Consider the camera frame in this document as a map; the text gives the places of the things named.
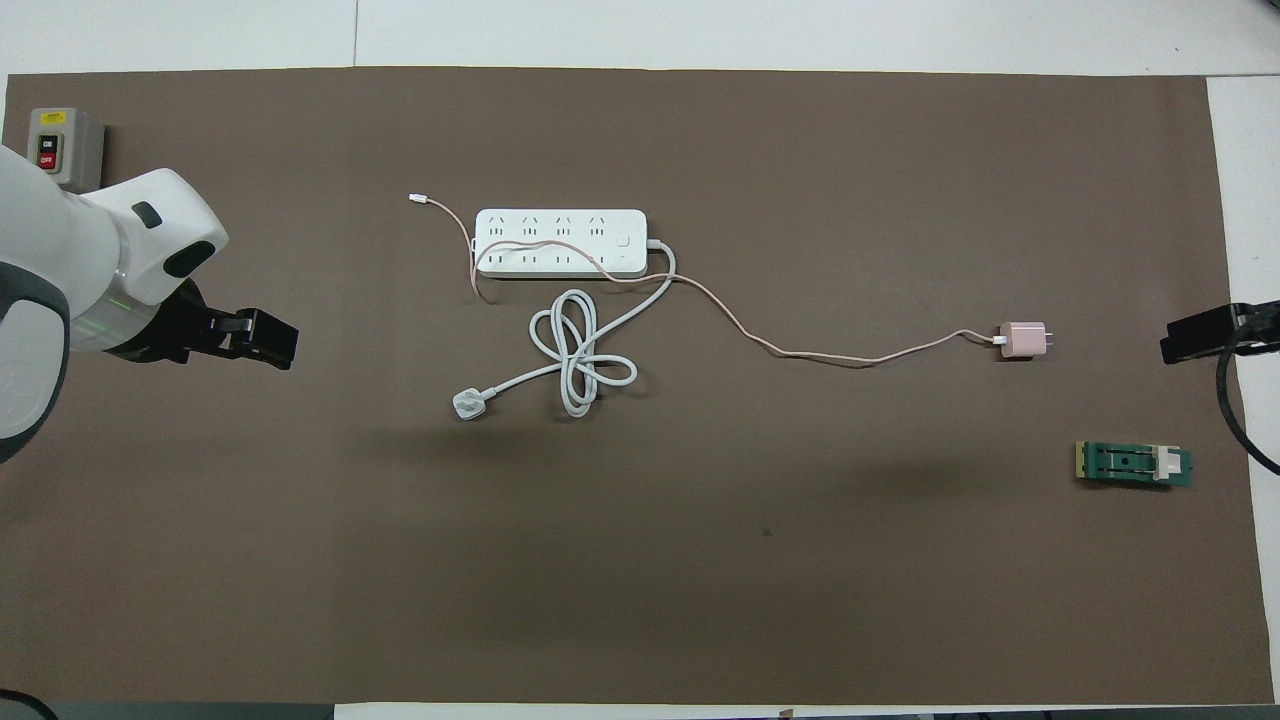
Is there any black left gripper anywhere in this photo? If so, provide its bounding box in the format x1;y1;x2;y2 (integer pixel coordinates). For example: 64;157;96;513
105;280;299;371

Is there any grey on-off switch box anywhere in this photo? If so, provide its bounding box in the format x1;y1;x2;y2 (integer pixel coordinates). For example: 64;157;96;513
27;107;106;191

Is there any green knife switch block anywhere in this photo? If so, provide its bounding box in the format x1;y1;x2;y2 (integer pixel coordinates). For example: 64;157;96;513
1075;441;1194;491

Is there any pink usb cable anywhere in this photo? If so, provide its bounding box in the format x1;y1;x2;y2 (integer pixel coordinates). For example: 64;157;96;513
408;193;1004;369

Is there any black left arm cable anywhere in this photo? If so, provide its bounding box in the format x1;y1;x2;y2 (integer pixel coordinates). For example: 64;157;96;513
0;688;59;720

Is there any white power strip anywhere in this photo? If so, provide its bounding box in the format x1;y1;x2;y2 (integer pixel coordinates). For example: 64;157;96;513
474;208;649;281

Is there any brown table mat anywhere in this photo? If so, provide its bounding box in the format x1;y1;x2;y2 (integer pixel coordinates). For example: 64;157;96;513
0;68;1276;706

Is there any white power cord with plug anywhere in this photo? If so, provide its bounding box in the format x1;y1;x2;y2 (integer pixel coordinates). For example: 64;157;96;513
452;238;678;424

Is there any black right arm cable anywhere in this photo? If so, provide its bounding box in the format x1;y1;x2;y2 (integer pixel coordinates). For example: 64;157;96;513
1215;330;1280;476

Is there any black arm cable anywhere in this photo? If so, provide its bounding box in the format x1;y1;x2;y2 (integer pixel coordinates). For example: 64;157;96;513
1215;330;1280;476
0;688;59;720

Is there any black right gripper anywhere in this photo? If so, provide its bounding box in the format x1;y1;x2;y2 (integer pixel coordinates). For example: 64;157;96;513
1160;300;1280;366

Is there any pink charger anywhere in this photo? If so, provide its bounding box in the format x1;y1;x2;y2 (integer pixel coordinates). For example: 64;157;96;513
1000;321;1053;360

